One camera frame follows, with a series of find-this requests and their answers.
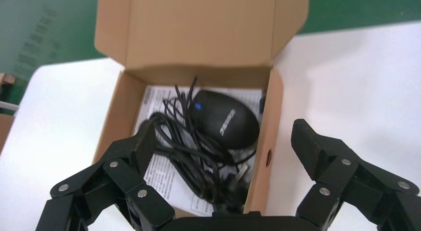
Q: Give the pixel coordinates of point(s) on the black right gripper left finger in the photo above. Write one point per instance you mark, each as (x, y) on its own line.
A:
(115, 177)

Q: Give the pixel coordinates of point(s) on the white printed manual sheet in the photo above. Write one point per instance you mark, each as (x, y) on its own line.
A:
(164, 183)

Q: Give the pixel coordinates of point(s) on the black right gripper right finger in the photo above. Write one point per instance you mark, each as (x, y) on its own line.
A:
(345, 183)

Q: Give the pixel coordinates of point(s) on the brown cardboard piece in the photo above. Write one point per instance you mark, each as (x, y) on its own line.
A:
(5, 130)

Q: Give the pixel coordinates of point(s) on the black computer mouse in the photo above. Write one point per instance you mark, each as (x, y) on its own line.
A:
(227, 121)

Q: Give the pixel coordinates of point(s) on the brown cardboard storage box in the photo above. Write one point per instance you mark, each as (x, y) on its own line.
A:
(197, 25)

